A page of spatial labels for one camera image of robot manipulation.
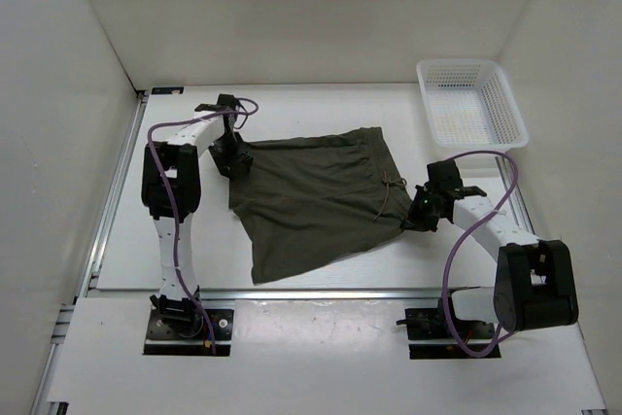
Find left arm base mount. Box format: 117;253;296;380
143;308;234;357

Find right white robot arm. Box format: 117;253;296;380
403;159;579;337

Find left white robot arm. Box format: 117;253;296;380
141;94;259;341

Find olive green shorts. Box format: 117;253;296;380
228;127;411;285

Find aluminium front rail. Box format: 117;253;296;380
86;288;497;302

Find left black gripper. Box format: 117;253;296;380
207;131;252;179

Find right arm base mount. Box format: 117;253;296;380
396;307;495;361

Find aluminium right rail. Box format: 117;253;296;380
496;156;535;234

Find white plastic basket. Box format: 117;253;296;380
416;58;529;152

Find aluminium rail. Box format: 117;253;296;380
51;90;150;345
86;288;497;302
496;156;535;234

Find aluminium left rail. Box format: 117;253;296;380
51;90;150;345

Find blue corner label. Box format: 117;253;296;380
151;86;185;95

